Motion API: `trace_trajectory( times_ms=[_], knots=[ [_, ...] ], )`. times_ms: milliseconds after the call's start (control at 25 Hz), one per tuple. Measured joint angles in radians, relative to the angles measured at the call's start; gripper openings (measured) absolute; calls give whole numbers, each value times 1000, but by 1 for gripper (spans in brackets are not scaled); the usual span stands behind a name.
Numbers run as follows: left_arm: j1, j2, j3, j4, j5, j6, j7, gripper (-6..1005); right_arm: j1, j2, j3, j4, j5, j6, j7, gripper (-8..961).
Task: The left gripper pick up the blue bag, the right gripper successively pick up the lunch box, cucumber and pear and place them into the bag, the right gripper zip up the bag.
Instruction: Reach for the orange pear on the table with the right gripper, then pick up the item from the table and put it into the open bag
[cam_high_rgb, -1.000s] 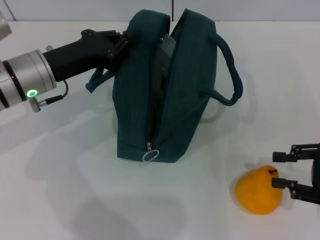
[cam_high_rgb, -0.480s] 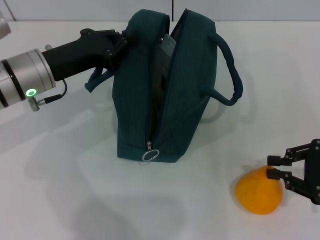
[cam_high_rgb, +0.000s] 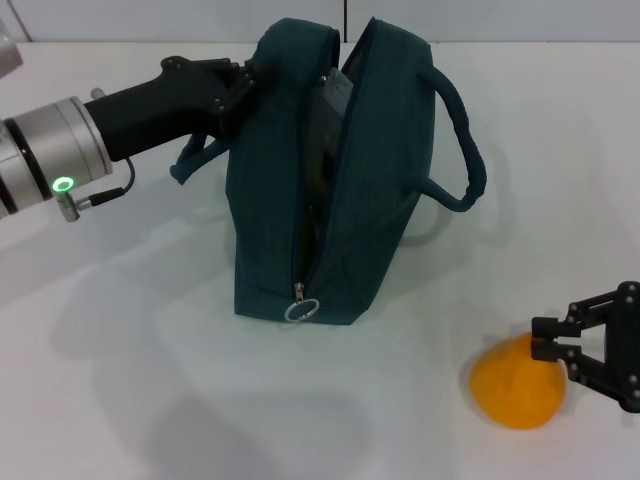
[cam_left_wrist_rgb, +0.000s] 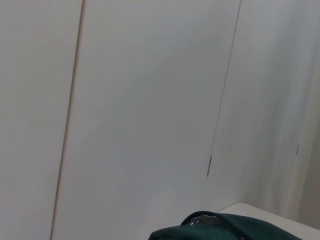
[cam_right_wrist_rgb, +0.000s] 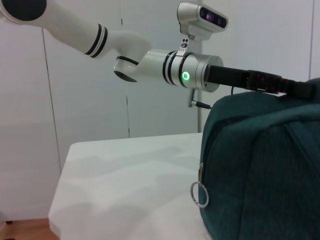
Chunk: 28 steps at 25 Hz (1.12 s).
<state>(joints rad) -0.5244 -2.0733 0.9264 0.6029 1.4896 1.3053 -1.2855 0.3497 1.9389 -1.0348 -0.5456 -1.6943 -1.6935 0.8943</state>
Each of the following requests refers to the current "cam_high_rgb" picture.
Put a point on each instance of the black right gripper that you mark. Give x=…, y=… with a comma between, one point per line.
x=627, y=350

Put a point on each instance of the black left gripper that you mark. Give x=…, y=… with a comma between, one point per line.
x=165, y=110

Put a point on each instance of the orange pear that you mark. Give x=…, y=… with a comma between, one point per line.
x=510, y=390

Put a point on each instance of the clear food container blue rim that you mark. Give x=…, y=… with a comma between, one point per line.
x=337, y=92

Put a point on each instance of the dark teal fabric bag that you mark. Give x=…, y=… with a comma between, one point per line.
x=380, y=200

